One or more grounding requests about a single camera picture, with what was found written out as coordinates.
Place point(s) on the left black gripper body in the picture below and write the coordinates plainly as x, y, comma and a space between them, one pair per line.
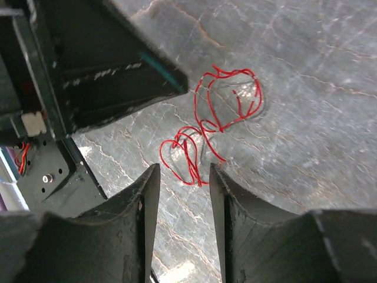
33, 100

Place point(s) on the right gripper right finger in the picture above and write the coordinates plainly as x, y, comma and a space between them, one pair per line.
259, 242

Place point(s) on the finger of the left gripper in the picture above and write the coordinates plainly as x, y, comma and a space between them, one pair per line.
106, 68

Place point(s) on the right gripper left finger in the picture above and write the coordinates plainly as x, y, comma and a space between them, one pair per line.
112, 242

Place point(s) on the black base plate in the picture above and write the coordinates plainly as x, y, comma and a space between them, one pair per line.
51, 176

